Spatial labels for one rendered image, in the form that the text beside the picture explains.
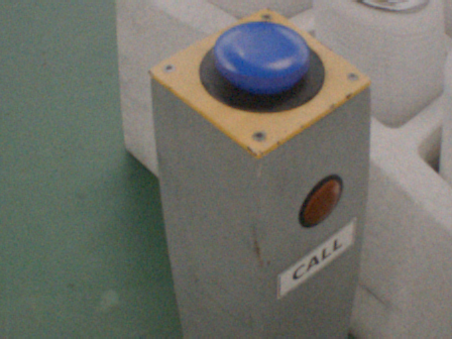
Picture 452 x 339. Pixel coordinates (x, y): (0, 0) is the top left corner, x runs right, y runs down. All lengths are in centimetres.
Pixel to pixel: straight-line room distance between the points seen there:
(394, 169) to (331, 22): 9
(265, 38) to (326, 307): 17
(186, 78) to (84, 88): 48
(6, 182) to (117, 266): 14
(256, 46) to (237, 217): 7
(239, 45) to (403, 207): 20
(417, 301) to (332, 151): 21
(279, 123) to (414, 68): 21
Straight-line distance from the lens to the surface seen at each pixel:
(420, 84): 71
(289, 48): 52
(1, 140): 98
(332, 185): 55
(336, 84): 53
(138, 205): 91
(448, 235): 66
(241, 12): 79
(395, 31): 68
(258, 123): 51
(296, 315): 61
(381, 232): 72
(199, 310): 64
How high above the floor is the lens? 67
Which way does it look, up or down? 46 degrees down
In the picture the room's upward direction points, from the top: 3 degrees counter-clockwise
